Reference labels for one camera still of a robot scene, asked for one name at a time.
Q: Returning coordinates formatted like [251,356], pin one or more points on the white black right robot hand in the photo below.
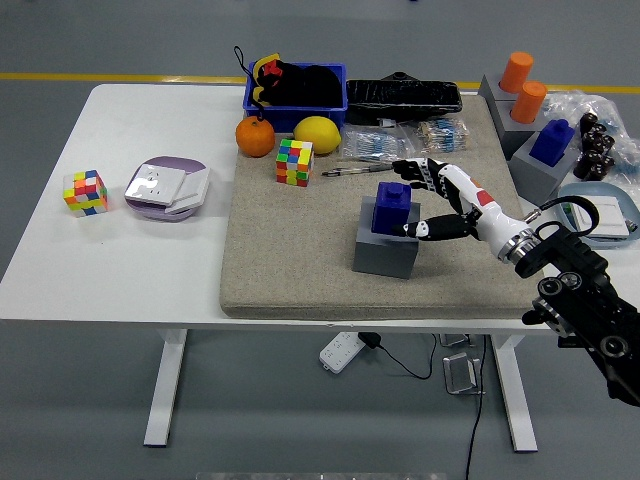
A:
[492,217]

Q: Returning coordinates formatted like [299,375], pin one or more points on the blue square seal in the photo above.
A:
[390,210]
[552,142]

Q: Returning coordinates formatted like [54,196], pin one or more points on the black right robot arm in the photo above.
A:
[575,260]

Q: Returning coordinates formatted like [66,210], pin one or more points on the grey seal holder box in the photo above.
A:
[535,180]
[515,137]
[382,257]
[487,90]

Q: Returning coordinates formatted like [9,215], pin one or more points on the orange cylinder seal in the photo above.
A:
[516,72]
[527,102]

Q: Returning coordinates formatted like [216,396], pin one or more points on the clear bag of tan resistors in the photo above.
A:
[442,135]

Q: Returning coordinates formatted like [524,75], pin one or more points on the dark round knob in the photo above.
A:
[590,159]
[593,136]
[589,121]
[607,143]
[605,167]

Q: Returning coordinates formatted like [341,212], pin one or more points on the light blue tray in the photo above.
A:
[607,242]

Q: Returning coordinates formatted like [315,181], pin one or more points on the silver metal stand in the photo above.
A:
[455,340]
[460,372]

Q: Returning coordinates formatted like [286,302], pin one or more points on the clear plastic bag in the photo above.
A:
[565,102]

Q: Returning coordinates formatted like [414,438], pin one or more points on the clear bag of blue resistors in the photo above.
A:
[375,145]

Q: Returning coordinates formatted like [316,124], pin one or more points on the grey ballpoint pen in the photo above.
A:
[360,170]

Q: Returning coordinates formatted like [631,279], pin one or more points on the black wrapped rear-view mirror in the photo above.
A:
[400,97]

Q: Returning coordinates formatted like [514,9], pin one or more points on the white table leg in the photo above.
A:
[517,400]
[165,390]

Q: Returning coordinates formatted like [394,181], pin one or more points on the yellow lemon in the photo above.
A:
[317,135]

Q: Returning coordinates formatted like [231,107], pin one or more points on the grey-brown mat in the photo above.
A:
[300,260]

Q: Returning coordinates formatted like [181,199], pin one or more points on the white power strip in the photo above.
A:
[340,352]

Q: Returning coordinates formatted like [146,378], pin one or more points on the large colourful puzzle cube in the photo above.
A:
[295,162]

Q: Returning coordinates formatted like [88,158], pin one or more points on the blue plastic bin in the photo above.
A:
[300,117]

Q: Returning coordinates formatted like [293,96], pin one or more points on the black cloth pouch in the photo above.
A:
[310,87]

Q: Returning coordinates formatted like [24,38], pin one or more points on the orange fruit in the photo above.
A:
[255,137]

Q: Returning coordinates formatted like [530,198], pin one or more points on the yellow trimmed black case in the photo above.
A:
[257,93]

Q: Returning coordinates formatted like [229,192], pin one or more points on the purple dish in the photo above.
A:
[175,161]

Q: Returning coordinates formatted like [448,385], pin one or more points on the small colourful puzzle cube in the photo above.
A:
[85,195]

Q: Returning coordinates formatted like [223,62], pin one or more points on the white wall switch panel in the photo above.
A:
[195,187]
[612,215]

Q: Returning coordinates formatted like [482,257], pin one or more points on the white wall socket panel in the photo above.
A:
[152,185]

